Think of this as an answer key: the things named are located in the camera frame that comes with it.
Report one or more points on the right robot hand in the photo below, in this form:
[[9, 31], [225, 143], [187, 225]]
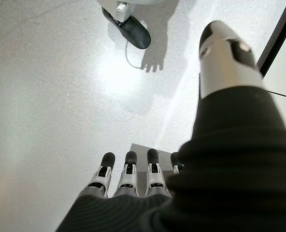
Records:
[[230, 181]]

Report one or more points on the black robot foot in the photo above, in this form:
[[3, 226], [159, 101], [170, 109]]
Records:
[[133, 30]]

